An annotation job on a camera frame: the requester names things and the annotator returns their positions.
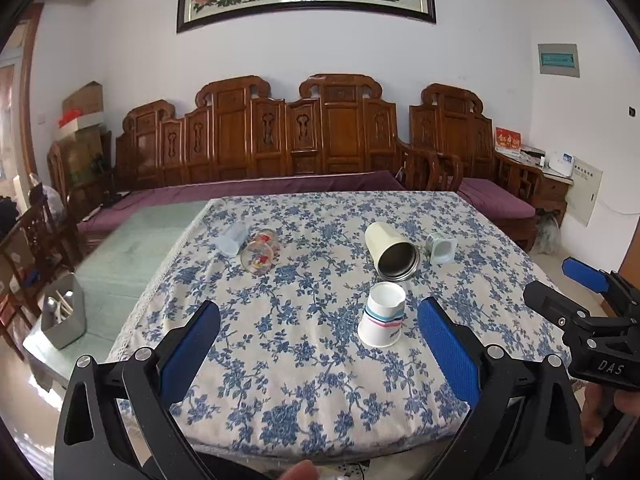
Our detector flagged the person's right hand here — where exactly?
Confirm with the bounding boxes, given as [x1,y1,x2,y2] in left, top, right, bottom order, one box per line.
[581,381,640,449]

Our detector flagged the stacked cardboard boxes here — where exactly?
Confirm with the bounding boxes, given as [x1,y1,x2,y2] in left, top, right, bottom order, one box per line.
[47,81,112,198]

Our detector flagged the striped white paper cup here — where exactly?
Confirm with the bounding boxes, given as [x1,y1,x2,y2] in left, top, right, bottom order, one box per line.
[358,282,406,349]

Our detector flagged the small pale green cup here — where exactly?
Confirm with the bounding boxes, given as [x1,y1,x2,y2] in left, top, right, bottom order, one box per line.
[426,232,458,266]

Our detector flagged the carved wooden armchair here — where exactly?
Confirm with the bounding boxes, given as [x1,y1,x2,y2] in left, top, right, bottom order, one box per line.
[396,84,538,252]

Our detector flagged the green wall panel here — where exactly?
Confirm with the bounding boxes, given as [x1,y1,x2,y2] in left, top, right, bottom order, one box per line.
[538,44,580,78]

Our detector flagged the white electrical panel box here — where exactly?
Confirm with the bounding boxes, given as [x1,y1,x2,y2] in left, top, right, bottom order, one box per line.
[566,158,603,226]

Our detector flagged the pale blue plastic cup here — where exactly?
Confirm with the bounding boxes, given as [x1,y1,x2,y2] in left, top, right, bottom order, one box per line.
[216,222,248,257]

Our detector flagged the dark wooden chair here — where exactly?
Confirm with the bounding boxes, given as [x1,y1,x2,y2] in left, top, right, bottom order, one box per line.
[1,183,84,359]

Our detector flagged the carved wooden sofa bench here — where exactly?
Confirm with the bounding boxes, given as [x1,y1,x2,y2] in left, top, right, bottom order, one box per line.
[115,74,399,191]

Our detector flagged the cream steel tumbler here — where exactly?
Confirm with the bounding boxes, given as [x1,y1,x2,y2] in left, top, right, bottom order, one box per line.
[364,222,420,282]

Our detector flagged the wooden side table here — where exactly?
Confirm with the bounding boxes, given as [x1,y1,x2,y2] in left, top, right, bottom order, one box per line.
[495,152,573,226]

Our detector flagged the person's left hand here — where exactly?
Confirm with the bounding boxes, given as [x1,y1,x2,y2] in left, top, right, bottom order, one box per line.
[279,460,320,480]

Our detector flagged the blue floral tablecloth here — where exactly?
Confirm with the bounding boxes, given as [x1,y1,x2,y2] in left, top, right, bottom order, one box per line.
[110,192,567,460]

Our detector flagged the red gift box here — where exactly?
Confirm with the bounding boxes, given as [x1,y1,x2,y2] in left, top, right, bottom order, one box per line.
[496,127,522,152]

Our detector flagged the clear glass with colourful print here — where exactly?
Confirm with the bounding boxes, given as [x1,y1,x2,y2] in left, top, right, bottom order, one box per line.
[241,229,280,275]

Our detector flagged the grey metal utensil box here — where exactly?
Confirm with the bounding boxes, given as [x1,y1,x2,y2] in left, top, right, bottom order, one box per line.
[41,273,87,350]

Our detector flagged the purple armchair cushion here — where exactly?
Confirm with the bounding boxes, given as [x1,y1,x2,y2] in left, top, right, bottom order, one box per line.
[458,178,536,220]

